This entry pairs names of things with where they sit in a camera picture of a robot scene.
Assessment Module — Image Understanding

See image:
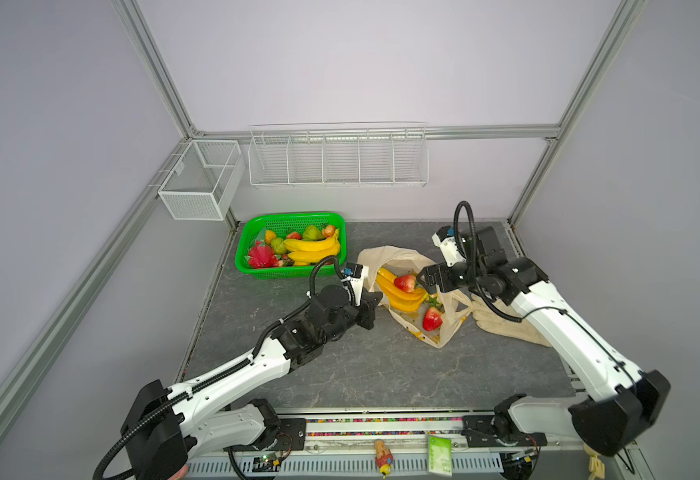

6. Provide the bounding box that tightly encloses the red yellow toy figure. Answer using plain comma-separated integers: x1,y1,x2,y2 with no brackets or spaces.
375,440,394,479

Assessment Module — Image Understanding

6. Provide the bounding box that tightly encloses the green yellow pear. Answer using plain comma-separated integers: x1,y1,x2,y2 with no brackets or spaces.
270,237,288,255

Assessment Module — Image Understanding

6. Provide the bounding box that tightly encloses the aluminium front rail frame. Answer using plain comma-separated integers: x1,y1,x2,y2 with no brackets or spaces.
186,406,655,479

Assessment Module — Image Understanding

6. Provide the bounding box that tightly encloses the red strawberry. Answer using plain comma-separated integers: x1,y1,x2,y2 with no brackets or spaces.
422,307,443,332
394,275,417,294

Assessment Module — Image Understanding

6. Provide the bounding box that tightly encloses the white wire shelf rack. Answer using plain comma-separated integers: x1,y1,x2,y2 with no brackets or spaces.
248,122,430,188

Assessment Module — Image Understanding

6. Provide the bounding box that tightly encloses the beige plastic bag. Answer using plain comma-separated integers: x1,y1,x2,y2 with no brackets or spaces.
358,246,473,348

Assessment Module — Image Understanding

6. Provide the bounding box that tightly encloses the pink dragon fruit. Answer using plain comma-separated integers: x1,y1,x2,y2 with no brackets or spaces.
247,242,280,269

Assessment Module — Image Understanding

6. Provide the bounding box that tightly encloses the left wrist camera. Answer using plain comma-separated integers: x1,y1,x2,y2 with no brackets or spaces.
342,262,369,307

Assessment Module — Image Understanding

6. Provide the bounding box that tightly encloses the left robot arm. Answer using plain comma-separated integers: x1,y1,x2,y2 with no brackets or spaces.
93,256,382,479

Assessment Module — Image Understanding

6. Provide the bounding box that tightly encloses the yellow banana bunch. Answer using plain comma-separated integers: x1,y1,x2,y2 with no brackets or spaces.
285,237,341,264
376,268,428,313

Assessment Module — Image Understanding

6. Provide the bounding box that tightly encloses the green white card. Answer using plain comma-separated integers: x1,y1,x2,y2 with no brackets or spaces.
427,435,453,477

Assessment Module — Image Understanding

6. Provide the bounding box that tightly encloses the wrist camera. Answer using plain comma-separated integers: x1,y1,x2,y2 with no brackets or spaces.
342,262,369,307
432,226,466,267

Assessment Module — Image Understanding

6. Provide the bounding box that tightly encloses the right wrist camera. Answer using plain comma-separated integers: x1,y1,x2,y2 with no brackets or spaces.
432,226,466,267

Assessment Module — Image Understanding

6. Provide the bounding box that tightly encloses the white mesh box basket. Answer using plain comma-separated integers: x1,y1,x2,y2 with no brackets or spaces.
158,140,246,221

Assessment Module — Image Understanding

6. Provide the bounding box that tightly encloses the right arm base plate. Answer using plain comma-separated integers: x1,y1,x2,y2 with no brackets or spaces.
461,414,548,448

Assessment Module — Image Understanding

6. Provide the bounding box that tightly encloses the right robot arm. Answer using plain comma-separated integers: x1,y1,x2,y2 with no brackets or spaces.
418,233,671,456

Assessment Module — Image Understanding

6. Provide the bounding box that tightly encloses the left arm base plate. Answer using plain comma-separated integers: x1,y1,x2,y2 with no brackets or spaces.
233,417,307,452

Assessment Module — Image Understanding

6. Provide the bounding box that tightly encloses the green plastic basket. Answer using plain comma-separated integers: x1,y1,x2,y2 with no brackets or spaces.
235,212,348,279

